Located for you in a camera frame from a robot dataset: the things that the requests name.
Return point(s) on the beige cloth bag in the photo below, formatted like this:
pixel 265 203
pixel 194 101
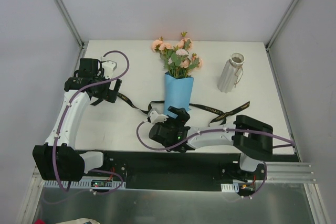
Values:
pixel 80 221

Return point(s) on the black ribbon gold lettering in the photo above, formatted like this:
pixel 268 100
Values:
pixel 221 116

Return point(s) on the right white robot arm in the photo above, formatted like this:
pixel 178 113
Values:
pixel 250 136

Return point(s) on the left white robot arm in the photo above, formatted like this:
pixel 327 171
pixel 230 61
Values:
pixel 57 158

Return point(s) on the right aluminium frame post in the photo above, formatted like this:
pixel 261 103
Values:
pixel 284 19

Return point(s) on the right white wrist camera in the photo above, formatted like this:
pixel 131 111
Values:
pixel 155 117

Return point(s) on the white cable duct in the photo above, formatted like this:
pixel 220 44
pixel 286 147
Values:
pixel 88 184
pixel 230 188

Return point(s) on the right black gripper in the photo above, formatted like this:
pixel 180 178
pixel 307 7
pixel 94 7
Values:
pixel 176 115

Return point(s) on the white ribbed ceramic vase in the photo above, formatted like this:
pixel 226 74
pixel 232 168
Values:
pixel 232 73

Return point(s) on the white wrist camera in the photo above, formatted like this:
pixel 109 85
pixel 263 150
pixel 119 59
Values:
pixel 108 68
pixel 155 117

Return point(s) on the blue wrapping paper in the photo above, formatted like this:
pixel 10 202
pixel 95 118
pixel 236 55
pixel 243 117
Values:
pixel 177 93

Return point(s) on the right white cable duct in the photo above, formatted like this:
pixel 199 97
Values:
pixel 230 188

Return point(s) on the aluminium frame post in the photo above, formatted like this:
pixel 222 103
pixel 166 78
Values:
pixel 70 23
pixel 284 19

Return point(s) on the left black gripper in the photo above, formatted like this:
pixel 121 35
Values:
pixel 113 91

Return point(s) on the left white cable duct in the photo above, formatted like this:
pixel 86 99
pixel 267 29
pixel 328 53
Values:
pixel 88 184

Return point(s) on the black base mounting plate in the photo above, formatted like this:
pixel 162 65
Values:
pixel 175 171

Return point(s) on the left aluminium frame post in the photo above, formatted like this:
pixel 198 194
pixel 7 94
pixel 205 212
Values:
pixel 70 23

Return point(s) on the red cloth item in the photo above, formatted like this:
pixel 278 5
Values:
pixel 39 221

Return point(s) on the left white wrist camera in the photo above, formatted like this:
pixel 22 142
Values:
pixel 108 68

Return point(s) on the front aluminium frame rail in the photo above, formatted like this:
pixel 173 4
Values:
pixel 283 169

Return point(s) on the pink artificial flower bouquet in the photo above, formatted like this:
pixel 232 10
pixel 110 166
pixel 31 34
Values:
pixel 178 60

